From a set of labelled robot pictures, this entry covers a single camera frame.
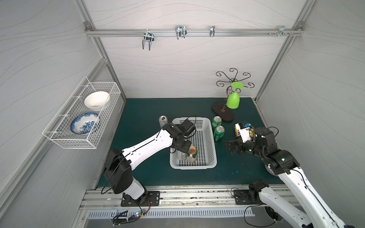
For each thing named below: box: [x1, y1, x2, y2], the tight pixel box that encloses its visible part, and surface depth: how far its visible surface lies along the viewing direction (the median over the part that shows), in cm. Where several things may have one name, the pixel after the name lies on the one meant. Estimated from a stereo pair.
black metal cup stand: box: [211, 67, 255, 123], surface depth 93 cm
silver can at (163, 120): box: [158, 114, 169, 129], surface depth 93 cm
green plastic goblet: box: [226, 81, 244, 110], surface depth 92 cm
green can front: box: [213, 124, 226, 142], surface depth 92 cm
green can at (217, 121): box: [211, 115, 222, 133], surface depth 97 cm
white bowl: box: [84, 91, 110, 112], surface depth 73 cm
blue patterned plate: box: [70, 112, 99, 135], surface depth 65 cm
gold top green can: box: [187, 145, 198, 163], surface depth 81 cm
